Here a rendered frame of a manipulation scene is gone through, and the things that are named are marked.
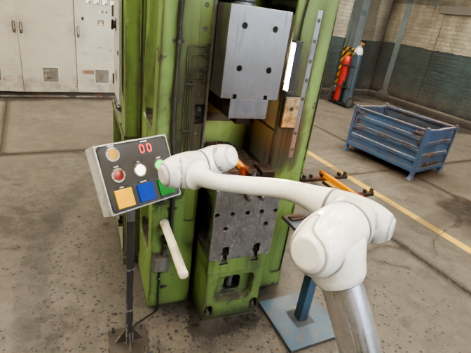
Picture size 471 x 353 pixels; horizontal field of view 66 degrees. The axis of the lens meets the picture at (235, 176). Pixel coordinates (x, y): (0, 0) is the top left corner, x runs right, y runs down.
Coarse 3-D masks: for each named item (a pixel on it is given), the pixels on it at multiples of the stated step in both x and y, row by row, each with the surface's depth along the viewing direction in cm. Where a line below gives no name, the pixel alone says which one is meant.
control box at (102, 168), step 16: (112, 144) 144; (128, 144) 149; (144, 144) 154; (160, 144) 159; (96, 160) 139; (112, 160) 143; (128, 160) 148; (144, 160) 153; (96, 176) 142; (112, 176) 142; (128, 176) 147; (144, 176) 152; (112, 192) 141; (176, 192) 162; (112, 208) 140; (128, 208) 145
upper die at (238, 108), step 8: (216, 96) 186; (216, 104) 187; (224, 104) 176; (232, 104) 170; (240, 104) 172; (248, 104) 173; (256, 104) 175; (264, 104) 176; (224, 112) 176; (232, 112) 172; (240, 112) 174; (248, 112) 175; (256, 112) 177; (264, 112) 178
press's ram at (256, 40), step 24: (216, 24) 167; (240, 24) 155; (264, 24) 159; (288, 24) 163; (216, 48) 169; (240, 48) 160; (264, 48) 164; (216, 72) 170; (240, 72) 165; (264, 72) 169; (240, 96) 170; (264, 96) 178
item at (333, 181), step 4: (320, 172) 201; (324, 172) 200; (324, 176) 199; (328, 176) 196; (332, 176) 196; (328, 180) 196; (332, 180) 193; (336, 180) 193; (336, 184) 190; (340, 184) 188; (344, 184) 189; (340, 188) 188; (344, 188) 186; (348, 188) 185; (352, 192) 181; (356, 192) 182; (364, 196) 178
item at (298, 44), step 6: (306, 6) 176; (300, 30) 180; (300, 36) 181; (294, 42) 180; (300, 42) 180; (294, 48) 181; (300, 48) 182; (294, 54) 182; (300, 54) 183; (294, 60) 184; (288, 66) 187; (294, 66) 185; (288, 72) 187; (294, 72) 186; (288, 78) 188; (294, 78) 188; (288, 84) 188; (294, 84) 190; (288, 90) 190
